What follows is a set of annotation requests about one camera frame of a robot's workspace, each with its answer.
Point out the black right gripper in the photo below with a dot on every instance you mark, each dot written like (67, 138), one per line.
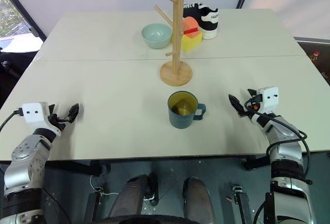
(254, 104)

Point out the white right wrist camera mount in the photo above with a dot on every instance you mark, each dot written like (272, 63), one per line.
(269, 97)

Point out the dark grey rounded shape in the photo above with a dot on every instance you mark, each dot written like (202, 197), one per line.
(131, 195)
(197, 198)

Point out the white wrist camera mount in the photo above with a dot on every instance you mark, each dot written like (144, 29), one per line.
(34, 114)
(269, 97)

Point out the orange foam block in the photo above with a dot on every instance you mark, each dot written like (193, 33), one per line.
(190, 23)

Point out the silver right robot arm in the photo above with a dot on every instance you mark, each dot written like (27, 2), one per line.
(286, 157)

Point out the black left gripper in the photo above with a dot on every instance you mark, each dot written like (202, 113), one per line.
(57, 122)

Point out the yellow foam block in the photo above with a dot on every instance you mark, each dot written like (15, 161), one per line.
(190, 44)

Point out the black floor rail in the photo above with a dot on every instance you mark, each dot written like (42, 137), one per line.
(94, 203)
(242, 203)

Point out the small bottle with red cap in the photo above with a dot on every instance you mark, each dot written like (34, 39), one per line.
(315, 56)

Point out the blue mug with yellow inside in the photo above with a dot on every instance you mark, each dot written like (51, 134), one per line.
(180, 120)

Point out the black table bracket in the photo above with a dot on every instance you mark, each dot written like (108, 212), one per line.
(77, 168)
(255, 163)

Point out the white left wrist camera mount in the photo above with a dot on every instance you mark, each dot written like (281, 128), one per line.
(34, 114)

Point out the black window frame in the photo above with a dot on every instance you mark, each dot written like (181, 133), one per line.
(20, 9)

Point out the black and white sneaker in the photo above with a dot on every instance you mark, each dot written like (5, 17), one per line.
(207, 21)

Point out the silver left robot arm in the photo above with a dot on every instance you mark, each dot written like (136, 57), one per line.
(24, 162)

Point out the wooden mug tree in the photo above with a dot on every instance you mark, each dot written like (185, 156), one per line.
(177, 40)

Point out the light green bowl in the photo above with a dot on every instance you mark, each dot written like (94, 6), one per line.
(156, 37)

